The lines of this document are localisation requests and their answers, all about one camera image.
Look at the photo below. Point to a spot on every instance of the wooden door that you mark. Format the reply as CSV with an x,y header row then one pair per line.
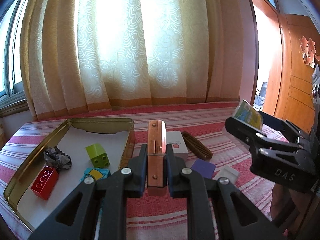
x,y
292,80

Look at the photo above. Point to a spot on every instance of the wooden door frame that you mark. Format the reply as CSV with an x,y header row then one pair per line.
x,y
265,7

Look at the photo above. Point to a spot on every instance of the white box with orange side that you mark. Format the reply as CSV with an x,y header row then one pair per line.
x,y
176,140

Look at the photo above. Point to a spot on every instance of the small white block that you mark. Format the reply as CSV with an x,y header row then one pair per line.
x,y
226,172

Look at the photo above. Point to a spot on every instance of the brown comb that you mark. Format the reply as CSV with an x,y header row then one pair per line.
x,y
197,146

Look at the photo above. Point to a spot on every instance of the green toy block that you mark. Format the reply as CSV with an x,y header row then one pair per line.
x,y
96,152

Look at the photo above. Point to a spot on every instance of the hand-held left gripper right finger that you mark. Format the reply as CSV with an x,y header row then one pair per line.
x,y
170,172

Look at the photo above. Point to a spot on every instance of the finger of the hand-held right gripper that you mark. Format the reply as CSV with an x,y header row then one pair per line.
x,y
277,125
240,130

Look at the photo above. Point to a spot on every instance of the clear pack of cards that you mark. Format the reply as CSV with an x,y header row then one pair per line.
x,y
247,113

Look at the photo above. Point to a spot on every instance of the wooden window sill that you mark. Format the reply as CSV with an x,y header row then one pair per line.
x,y
12,107

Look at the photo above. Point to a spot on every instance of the flower door decoration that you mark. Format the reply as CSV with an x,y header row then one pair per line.
x,y
308,50

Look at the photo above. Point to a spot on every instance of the purple block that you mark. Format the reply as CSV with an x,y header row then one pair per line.
x,y
202,167

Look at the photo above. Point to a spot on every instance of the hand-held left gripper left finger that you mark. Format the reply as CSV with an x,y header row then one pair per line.
x,y
140,170

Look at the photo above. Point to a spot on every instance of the grey speckled stone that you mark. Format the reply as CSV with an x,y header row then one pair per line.
x,y
57,158

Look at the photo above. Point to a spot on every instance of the dark chair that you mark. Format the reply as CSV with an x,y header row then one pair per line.
x,y
261,92

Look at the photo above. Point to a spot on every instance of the red striped tablecloth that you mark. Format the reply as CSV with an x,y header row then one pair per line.
x,y
160,217

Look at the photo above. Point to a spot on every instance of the white paper liner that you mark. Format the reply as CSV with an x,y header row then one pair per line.
x,y
77,140

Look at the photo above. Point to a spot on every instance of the person's right hand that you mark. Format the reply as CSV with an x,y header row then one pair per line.
x,y
280,200

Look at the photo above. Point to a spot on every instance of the brown wooden box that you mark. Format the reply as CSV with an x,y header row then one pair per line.
x,y
156,170

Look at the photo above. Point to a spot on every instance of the sliding window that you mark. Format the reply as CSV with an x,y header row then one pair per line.
x,y
15,55

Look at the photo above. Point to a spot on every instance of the gold metal tin box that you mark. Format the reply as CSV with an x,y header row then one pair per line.
x,y
100,122

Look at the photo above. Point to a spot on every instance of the red toy block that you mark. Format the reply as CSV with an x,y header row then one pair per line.
x,y
43,182

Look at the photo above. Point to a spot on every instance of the blue printed toy block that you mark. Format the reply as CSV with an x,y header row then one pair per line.
x,y
96,173

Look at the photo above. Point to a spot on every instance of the cream patterned curtain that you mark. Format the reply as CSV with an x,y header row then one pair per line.
x,y
125,42

